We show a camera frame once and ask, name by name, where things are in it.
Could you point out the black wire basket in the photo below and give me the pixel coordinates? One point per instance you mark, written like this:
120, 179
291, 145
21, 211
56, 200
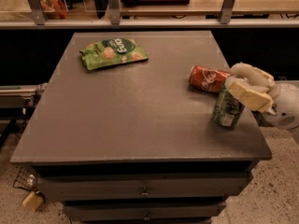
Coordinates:
24, 180

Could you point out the red Coca-Cola can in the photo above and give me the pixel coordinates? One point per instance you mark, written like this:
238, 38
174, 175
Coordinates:
207, 79

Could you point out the green soda can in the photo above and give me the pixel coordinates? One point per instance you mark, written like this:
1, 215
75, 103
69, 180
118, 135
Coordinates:
227, 109

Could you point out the cream foam block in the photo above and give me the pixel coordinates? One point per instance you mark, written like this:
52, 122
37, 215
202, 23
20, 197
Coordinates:
32, 201

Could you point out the orange bag behind glass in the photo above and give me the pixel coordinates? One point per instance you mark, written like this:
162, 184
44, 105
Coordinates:
57, 6

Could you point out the upper grey drawer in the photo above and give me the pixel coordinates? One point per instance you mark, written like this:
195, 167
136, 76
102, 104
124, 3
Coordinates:
121, 187

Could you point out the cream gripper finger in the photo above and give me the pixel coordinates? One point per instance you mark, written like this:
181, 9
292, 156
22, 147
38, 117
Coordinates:
254, 97
253, 75

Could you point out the metal bracket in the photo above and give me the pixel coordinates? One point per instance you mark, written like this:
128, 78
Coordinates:
114, 12
226, 11
37, 12

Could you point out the lower grey drawer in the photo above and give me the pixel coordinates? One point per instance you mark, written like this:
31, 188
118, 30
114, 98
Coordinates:
143, 211

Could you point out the green snack bag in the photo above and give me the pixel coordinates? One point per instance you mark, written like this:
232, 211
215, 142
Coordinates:
110, 52

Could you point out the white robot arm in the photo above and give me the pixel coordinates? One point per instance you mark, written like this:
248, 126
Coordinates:
278, 102

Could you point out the right metal bracket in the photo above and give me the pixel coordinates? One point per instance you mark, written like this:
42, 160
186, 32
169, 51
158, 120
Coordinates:
226, 11

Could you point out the middle metal bracket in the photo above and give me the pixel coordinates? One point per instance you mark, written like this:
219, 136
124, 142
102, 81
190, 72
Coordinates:
114, 12

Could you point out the grey drawer cabinet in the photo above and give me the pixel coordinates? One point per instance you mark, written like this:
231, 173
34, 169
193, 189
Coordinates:
137, 119

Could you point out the grey drawer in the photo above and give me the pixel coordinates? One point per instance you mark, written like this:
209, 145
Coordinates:
121, 187
143, 211

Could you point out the left metal bracket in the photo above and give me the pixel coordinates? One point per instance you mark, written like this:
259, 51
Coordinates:
37, 12

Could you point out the metal rail shelf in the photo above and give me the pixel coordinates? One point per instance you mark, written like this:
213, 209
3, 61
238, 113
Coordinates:
149, 24

